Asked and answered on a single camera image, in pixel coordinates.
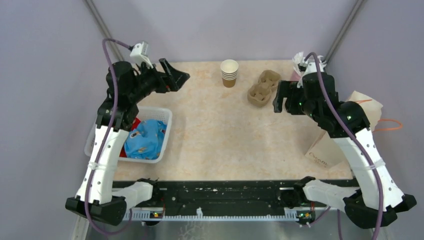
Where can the red snack bag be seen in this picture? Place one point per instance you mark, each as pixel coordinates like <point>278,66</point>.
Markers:
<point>135,123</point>

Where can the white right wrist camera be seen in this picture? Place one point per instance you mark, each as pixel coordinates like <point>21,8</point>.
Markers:
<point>309,68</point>

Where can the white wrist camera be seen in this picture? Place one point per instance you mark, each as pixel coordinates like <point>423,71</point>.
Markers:
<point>139,54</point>
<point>309,68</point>

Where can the stack of paper cups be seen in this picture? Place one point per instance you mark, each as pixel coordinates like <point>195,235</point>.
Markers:
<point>229,72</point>

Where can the brown pulp cup carrier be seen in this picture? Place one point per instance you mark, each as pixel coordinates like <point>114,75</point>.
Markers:
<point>260,93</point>

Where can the blue snack bag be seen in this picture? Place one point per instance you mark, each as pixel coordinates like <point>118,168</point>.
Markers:
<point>146,141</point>

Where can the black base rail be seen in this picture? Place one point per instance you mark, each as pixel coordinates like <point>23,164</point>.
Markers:
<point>230,198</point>

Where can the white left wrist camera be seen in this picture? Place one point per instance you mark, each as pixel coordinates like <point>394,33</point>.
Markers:
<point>139,54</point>

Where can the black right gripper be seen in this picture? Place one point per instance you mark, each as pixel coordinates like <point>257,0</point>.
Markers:
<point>287,89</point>

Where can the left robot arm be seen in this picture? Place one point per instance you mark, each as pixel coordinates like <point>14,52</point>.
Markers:
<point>95,199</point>

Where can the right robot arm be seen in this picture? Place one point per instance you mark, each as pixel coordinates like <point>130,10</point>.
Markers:
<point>377,200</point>

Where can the white plastic basket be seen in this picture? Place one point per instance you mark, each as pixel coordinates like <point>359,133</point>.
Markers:
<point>162,114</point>

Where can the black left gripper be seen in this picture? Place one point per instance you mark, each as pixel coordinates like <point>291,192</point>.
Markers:
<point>179,77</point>

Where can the pink straw holder cup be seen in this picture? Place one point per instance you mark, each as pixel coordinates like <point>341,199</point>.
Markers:
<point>296,74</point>

